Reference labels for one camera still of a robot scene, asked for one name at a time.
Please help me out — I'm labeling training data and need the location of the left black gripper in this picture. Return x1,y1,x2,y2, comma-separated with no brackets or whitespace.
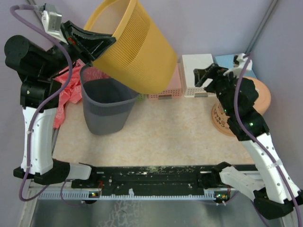
38,20,115,79

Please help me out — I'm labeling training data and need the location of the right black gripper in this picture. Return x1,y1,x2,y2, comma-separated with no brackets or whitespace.
193,63,241,116

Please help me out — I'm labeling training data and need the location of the white perforated plastic basket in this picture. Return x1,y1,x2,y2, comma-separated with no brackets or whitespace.
181,53,217,98

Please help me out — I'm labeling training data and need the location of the blue perforated plastic basket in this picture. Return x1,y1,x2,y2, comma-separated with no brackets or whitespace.
214,54,257,79

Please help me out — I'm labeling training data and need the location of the pink perforated plastic basket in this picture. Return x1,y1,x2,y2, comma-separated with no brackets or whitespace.
148,65,182,100

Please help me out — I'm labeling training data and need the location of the orange plastic bin liner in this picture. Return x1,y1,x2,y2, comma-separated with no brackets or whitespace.
211,76,271,137

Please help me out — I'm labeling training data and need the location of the green perforated plastic basket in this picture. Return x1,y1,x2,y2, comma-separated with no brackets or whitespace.
138,94,146,100

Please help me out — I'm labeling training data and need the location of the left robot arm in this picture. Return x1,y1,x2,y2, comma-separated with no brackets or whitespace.
4,21,116,188

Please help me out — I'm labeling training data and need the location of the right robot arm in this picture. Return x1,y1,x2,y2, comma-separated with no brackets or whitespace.
193,63,303,226

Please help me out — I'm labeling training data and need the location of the red plastic bag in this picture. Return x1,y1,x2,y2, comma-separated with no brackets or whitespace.
53,61,84,129

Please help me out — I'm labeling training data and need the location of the grey plastic bin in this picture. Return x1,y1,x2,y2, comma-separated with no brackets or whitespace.
80,66,139,135

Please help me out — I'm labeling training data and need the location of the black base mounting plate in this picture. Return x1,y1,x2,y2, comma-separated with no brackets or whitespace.
71,165,225,195

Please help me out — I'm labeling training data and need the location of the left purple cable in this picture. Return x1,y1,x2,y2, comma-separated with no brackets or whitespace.
9,4,73,202

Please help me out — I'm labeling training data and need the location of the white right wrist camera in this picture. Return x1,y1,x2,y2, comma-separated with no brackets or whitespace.
223,53,252,77

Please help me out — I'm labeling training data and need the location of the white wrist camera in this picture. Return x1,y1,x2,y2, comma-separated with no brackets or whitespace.
42,3,67,43
223,53,252,77

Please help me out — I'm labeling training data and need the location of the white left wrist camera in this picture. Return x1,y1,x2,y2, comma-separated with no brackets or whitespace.
42,3,67,43

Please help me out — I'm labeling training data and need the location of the white slotted cable duct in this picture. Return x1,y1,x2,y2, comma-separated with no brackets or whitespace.
38,190,228,201

